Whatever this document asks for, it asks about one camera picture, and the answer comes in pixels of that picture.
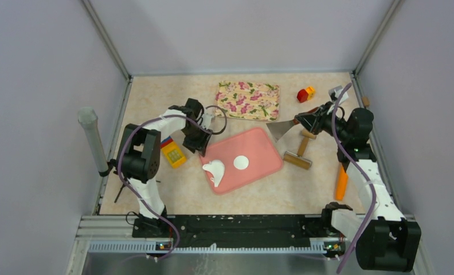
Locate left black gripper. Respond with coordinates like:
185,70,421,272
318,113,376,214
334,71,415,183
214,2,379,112
181,123,213,157

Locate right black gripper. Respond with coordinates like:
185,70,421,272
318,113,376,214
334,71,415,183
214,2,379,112
296,101,351,142

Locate white dough ball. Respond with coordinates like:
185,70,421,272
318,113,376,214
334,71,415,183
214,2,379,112
202,159,225,188

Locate metal scraper wooden handle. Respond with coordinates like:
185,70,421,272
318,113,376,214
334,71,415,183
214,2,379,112
266,119,299,142

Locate round white dumpling wrapper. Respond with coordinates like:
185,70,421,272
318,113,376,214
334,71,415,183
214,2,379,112
233,155,249,170

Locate wooden rolling pin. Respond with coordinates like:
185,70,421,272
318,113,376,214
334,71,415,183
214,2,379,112
283,129,316,170

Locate pink plastic tray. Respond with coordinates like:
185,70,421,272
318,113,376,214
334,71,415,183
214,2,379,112
199,127,283,195

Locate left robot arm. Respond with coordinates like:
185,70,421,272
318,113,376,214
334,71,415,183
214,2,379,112
116,98,213,237

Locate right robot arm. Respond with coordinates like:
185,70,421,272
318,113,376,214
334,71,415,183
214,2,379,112
294,103,421,272

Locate red orange toy block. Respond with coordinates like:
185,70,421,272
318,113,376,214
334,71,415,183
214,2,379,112
296,86,316,103

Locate yellow multicolour toy block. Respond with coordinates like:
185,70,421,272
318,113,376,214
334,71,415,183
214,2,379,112
161,136,187,168

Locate floral yellow tray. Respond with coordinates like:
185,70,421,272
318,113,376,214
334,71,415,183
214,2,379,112
215,81,280,121

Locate orange toy carrot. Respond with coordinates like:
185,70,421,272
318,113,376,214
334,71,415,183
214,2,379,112
334,164,348,201

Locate small black tripod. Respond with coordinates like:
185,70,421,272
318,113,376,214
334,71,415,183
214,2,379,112
113,180,161,203

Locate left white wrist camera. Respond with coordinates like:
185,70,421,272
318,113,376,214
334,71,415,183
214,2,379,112
198,113,215,132

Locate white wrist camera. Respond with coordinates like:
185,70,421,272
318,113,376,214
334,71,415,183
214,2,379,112
198,113,215,132
328,85,349,112

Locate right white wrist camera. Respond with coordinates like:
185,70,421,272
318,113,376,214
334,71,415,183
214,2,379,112
328,85,349,112

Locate small wooden wall knob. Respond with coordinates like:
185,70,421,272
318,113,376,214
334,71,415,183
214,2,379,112
361,96,370,108

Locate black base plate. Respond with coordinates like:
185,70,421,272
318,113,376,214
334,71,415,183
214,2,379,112
132,214,344,249

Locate grey cylinder post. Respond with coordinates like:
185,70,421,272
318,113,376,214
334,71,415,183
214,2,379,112
78,107,110,177

